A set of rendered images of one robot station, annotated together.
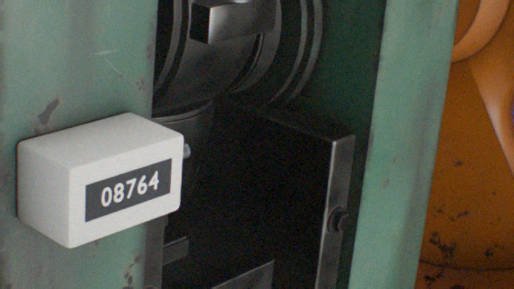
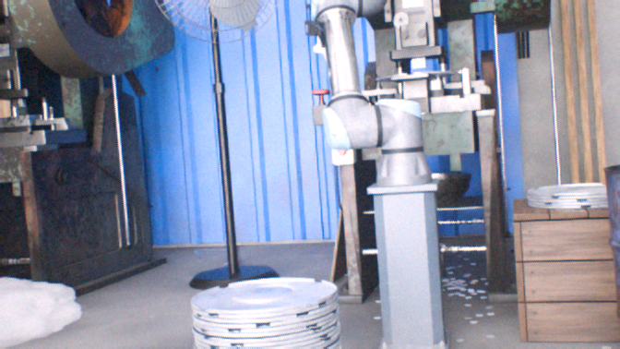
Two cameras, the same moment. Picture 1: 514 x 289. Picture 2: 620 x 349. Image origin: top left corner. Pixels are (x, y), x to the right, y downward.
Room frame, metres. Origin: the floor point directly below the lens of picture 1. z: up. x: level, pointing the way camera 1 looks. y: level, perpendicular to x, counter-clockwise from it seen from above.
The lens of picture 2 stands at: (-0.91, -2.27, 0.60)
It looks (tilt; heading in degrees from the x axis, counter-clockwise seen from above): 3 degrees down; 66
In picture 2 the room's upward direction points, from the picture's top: 4 degrees counter-clockwise
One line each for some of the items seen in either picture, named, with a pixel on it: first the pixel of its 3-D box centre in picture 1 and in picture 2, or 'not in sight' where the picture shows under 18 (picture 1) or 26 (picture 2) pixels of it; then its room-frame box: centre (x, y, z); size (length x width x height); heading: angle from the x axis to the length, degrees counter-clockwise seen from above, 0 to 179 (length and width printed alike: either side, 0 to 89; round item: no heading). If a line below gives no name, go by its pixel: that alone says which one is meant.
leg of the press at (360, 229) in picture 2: not in sight; (363, 168); (0.53, 0.37, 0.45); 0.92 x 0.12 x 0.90; 50
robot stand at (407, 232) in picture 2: not in sight; (410, 264); (0.16, -0.54, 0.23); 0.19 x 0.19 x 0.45; 53
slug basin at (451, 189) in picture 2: not in sight; (427, 190); (0.65, 0.09, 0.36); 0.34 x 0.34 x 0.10
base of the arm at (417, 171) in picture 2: not in sight; (403, 165); (0.16, -0.54, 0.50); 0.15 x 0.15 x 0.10
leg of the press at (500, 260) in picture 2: not in sight; (499, 161); (0.94, 0.02, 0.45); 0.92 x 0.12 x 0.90; 50
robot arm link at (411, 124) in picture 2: not in sight; (398, 123); (0.15, -0.54, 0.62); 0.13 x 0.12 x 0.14; 159
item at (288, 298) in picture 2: not in sight; (264, 294); (-0.41, -0.90, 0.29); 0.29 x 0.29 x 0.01
